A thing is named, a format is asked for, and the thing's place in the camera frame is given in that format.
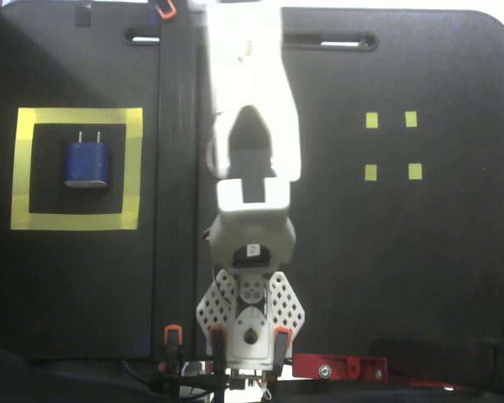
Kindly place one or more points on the blue and white charger block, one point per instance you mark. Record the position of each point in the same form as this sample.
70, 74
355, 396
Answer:
86, 161

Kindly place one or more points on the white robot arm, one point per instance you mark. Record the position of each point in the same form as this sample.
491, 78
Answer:
252, 226

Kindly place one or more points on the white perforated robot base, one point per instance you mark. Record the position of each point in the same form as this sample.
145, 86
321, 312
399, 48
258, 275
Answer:
285, 302

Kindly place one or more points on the black flat strip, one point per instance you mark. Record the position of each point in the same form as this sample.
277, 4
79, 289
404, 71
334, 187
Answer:
176, 168

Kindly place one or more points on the small yellow tape mark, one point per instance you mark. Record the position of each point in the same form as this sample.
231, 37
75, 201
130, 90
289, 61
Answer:
371, 172
415, 171
411, 119
372, 119

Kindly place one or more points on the orange and black spring clamp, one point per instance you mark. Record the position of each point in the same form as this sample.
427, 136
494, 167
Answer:
173, 340
282, 342
166, 12
217, 342

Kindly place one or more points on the blue tape piece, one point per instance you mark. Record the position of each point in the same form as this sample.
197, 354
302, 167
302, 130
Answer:
145, 344

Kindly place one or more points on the yellow tape square outline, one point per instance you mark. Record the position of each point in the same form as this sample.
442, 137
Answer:
75, 115

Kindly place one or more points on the red metal corner bracket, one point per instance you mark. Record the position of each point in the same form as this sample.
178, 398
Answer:
344, 367

